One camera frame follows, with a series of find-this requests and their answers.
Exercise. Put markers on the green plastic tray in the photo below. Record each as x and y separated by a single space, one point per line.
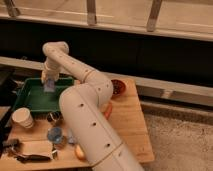
33 96

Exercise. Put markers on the black handled tool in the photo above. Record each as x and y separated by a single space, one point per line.
30 158

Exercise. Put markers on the small dark metal cup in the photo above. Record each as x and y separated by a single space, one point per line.
54 117

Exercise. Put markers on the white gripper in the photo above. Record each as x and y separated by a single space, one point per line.
49 72

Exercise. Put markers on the yellow orange round fruit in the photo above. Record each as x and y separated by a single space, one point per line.
79 153

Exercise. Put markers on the white paper cup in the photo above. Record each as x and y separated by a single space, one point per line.
23 117

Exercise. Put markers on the blue plastic cup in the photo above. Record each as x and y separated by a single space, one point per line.
55 135

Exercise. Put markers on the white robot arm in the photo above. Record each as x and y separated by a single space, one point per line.
80 107

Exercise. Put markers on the orange carrot toy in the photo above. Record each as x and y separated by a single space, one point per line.
108 110

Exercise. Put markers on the red bowl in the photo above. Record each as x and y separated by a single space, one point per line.
119 87

